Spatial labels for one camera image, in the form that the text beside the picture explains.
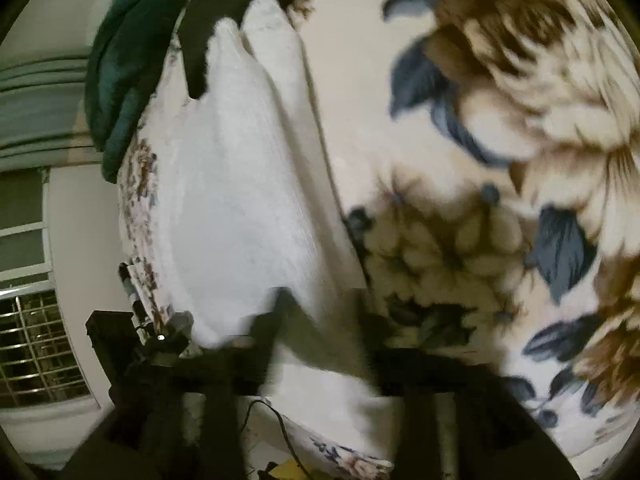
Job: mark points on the dark green blanket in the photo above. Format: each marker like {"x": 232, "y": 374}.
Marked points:
{"x": 120, "y": 85}

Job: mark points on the yellow object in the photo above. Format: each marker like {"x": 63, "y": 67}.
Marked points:
{"x": 287, "y": 472}

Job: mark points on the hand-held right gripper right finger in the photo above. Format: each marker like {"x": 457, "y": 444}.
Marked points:
{"x": 450, "y": 410}

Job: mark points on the black folded garment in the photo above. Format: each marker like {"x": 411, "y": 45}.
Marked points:
{"x": 200, "y": 35}

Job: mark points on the green curtain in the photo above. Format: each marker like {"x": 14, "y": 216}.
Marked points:
{"x": 40, "y": 105}

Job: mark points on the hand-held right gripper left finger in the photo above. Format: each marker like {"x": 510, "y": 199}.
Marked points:
{"x": 220, "y": 410}

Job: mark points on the white knit sweater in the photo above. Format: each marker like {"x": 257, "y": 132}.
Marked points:
{"x": 225, "y": 185}

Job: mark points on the striped cloth beside bed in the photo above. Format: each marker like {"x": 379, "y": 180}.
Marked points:
{"x": 131, "y": 287}

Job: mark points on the floral bed blanket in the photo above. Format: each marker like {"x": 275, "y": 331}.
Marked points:
{"x": 500, "y": 270}

